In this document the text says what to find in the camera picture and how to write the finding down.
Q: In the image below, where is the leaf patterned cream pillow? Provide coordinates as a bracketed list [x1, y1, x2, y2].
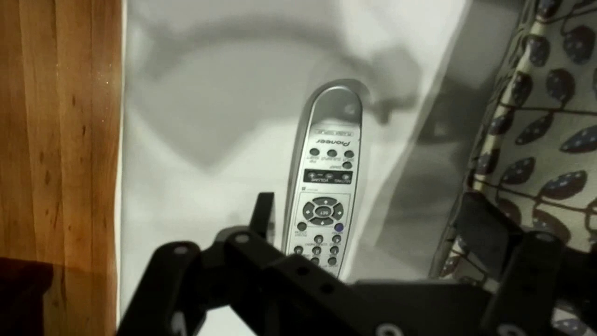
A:
[426, 0, 597, 336]

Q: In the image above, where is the grey remote control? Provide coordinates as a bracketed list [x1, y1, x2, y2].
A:
[279, 79, 368, 279]

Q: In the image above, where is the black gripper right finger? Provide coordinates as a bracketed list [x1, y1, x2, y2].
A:
[434, 191, 597, 336]

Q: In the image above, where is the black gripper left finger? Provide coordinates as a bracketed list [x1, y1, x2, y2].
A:
[115, 191, 350, 336]

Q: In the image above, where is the white sofa seat cushion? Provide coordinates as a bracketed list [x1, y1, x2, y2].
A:
[117, 0, 529, 336]

